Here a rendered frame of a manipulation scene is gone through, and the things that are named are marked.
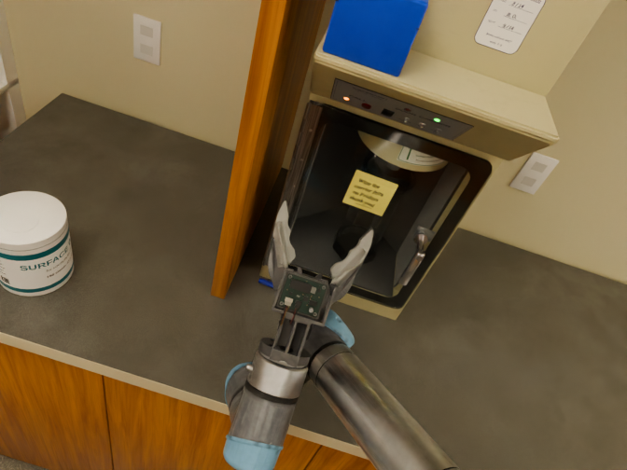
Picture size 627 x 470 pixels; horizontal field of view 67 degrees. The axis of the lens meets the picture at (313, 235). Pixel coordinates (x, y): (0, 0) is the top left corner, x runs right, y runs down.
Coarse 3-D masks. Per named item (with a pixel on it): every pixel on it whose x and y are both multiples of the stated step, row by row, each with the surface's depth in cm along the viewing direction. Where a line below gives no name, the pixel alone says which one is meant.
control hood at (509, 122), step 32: (320, 64) 58; (352, 64) 58; (416, 64) 62; (448, 64) 65; (416, 96) 58; (448, 96) 58; (480, 96) 61; (512, 96) 63; (544, 96) 66; (416, 128) 70; (480, 128) 62; (512, 128) 59; (544, 128) 59
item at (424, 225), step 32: (320, 128) 76; (352, 128) 75; (384, 128) 73; (320, 160) 80; (352, 160) 79; (384, 160) 77; (416, 160) 76; (448, 160) 75; (480, 160) 74; (320, 192) 84; (416, 192) 80; (448, 192) 79; (288, 224) 91; (320, 224) 89; (352, 224) 88; (384, 224) 86; (416, 224) 85; (448, 224) 83; (320, 256) 95; (384, 256) 92; (352, 288) 100; (384, 288) 98
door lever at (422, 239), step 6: (420, 234) 86; (414, 240) 87; (420, 240) 86; (426, 240) 86; (420, 246) 84; (420, 252) 83; (414, 258) 84; (420, 258) 83; (408, 264) 86; (414, 264) 85; (408, 270) 86; (414, 270) 86; (402, 276) 88; (408, 276) 87; (402, 282) 88; (408, 282) 88
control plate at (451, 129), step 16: (336, 80) 62; (336, 96) 68; (352, 96) 66; (368, 96) 64; (384, 96) 62; (400, 112) 66; (416, 112) 63; (432, 112) 62; (432, 128) 68; (448, 128) 66; (464, 128) 63
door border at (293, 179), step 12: (312, 108) 74; (312, 120) 75; (312, 132) 77; (300, 144) 78; (300, 156) 80; (300, 168) 82; (288, 180) 84; (288, 192) 86; (288, 204) 88; (276, 216) 90
